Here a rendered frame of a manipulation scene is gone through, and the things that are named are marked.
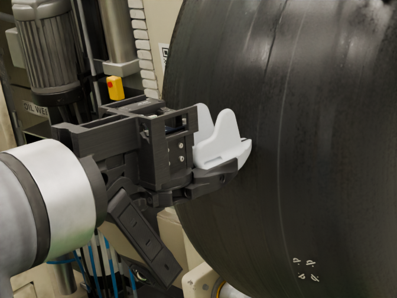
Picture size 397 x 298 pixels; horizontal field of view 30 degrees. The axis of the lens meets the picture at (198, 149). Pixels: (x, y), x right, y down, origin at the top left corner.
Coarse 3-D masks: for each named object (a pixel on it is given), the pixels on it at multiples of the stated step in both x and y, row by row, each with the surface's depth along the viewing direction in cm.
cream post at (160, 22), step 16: (144, 0) 108; (160, 0) 105; (176, 0) 103; (160, 16) 107; (176, 16) 104; (160, 32) 108; (160, 64) 111; (160, 80) 112; (160, 96) 114; (192, 256) 124
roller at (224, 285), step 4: (224, 280) 109; (220, 284) 109; (224, 284) 109; (228, 284) 108; (220, 288) 109; (224, 288) 108; (228, 288) 108; (232, 288) 108; (220, 292) 108; (224, 292) 108; (228, 292) 108; (232, 292) 107; (236, 292) 107; (240, 292) 106; (216, 296) 109; (220, 296) 108; (224, 296) 108; (228, 296) 107; (232, 296) 107; (236, 296) 106; (240, 296) 106; (244, 296) 106; (248, 296) 105
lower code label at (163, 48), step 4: (160, 44) 109; (164, 44) 108; (168, 44) 108; (160, 48) 109; (164, 48) 109; (160, 52) 110; (164, 52) 109; (164, 56) 109; (164, 60) 110; (164, 64) 110; (164, 68) 110
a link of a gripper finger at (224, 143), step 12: (228, 120) 67; (216, 132) 67; (228, 132) 68; (204, 144) 66; (216, 144) 67; (228, 144) 68; (240, 144) 69; (204, 156) 66; (216, 156) 67; (228, 156) 68; (240, 156) 68; (204, 168) 66
